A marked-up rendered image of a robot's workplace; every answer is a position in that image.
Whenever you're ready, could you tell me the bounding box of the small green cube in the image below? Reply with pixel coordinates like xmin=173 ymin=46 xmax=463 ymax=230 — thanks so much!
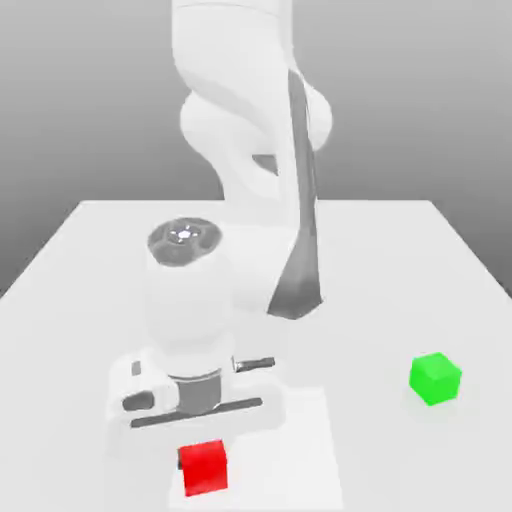
xmin=408 ymin=351 xmax=463 ymax=408

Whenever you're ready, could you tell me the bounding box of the small red cube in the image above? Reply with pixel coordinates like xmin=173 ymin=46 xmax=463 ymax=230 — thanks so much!
xmin=177 ymin=438 xmax=229 ymax=498

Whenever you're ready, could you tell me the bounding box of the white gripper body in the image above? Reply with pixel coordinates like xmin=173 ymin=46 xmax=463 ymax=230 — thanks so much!
xmin=106 ymin=384 xmax=290 ymax=461

